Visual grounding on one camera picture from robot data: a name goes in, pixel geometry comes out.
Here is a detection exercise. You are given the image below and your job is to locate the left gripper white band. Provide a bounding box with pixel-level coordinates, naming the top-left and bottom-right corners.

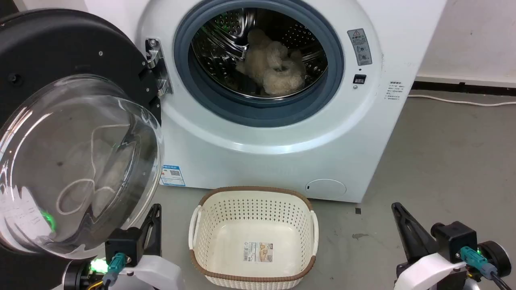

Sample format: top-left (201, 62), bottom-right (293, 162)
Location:
top-left (62, 204), bottom-right (183, 290)

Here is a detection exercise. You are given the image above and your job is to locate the white front-load washing machine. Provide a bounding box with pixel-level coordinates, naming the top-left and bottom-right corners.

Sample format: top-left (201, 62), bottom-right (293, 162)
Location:
top-left (135, 0), bottom-right (448, 203)

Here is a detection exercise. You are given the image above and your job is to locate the paper basket label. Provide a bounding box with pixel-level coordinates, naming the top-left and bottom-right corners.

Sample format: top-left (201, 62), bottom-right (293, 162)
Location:
top-left (243, 242), bottom-right (274, 263)

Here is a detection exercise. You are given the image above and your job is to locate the teal plug camera cable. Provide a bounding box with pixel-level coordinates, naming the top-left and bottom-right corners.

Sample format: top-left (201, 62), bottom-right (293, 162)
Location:
top-left (102, 252), bottom-right (128, 287)
top-left (460, 246), bottom-right (516, 290)

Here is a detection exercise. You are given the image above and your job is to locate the round drain filter cover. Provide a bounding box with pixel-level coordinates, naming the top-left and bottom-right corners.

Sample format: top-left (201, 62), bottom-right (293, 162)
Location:
top-left (305, 179), bottom-right (347, 199)

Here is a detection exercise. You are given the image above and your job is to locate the printed text label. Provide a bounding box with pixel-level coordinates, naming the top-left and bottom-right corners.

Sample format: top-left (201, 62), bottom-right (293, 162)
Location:
top-left (385, 81), bottom-right (405, 101)

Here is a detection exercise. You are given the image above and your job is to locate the teal plug left camera cable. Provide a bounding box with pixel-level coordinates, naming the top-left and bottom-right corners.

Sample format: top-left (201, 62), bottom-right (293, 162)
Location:
top-left (102, 252), bottom-right (128, 287)

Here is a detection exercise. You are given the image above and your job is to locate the metal door hinge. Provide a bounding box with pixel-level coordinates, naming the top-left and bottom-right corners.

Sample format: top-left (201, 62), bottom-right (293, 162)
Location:
top-left (145, 38), bottom-right (174, 97)

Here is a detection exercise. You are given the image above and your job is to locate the steel washing drum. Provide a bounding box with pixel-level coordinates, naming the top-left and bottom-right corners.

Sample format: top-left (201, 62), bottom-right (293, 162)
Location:
top-left (190, 7), bottom-right (329, 100)

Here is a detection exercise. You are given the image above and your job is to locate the white floor cable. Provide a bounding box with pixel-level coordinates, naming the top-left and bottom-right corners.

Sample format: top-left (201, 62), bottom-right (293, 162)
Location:
top-left (407, 94), bottom-right (516, 107)

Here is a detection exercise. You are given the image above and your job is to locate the grey warning sticker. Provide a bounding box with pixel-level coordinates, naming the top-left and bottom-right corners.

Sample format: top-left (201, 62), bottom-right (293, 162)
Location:
top-left (347, 28), bottom-right (372, 66)

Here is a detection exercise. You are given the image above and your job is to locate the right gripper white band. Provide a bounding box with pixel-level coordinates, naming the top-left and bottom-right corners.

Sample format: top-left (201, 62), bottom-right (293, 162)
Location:
top-left (391, 203), bottom-right (512, 290)

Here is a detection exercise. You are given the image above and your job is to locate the washer door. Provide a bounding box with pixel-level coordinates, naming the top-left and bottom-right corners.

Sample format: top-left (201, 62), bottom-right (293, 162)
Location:
top-left (0, 8), bottom-right (165, 290)

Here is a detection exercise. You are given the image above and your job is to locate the cream plastic laundry basket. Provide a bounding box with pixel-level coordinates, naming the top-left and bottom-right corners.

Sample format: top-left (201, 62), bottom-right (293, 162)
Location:
top-left (188, 186), bottom-right (319, 290)

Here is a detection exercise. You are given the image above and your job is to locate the black baseboard strip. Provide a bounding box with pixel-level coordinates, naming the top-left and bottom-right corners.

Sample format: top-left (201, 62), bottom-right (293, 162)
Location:
top-left (411, 81), bottom-right (516, 97)

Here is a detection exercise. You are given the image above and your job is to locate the blue energy sticker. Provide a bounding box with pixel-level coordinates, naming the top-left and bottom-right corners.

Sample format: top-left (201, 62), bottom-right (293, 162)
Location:
top-left (160, 164), bottom-right (186, 187)

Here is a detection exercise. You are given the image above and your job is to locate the beige plush toy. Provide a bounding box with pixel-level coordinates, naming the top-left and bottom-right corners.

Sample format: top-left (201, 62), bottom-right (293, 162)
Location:
top-left (235, 28), bottom-right (307, 96)

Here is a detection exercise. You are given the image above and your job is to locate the teal plug right camera cable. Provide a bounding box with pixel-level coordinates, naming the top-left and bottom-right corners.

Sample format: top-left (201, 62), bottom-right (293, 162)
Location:
top-left (460, 246), bottom-right (516, 290)

